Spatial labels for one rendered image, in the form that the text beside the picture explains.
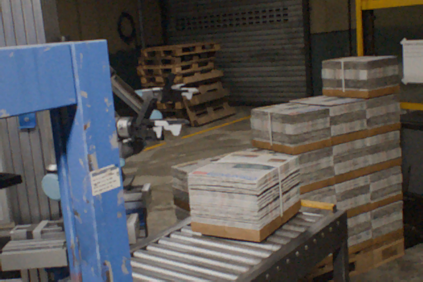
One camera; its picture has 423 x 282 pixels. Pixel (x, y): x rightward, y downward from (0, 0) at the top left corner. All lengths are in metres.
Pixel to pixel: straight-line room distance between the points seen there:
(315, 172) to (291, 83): 7.33
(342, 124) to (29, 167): 1.74
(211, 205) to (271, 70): 8.72
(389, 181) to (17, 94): 3.10
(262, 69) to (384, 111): 7.32
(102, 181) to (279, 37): 9.70
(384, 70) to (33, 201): 2.15
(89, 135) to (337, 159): 2.55
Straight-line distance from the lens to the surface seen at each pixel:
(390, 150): 3.71
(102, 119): 0.97
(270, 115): 3.25
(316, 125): 3.24
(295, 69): 10.48
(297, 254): 2.00
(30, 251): 2.46
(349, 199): 3.50
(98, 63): 0.96
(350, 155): 3.46
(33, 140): 2.65
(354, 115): 3.44
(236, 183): 2.00
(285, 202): 2.21
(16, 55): 0.87
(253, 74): 10.94
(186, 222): 2.31
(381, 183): 3.68
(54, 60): 0.91
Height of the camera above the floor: 1.55
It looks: 10 degrees down
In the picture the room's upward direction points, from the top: 5 degrees counter-clockwise
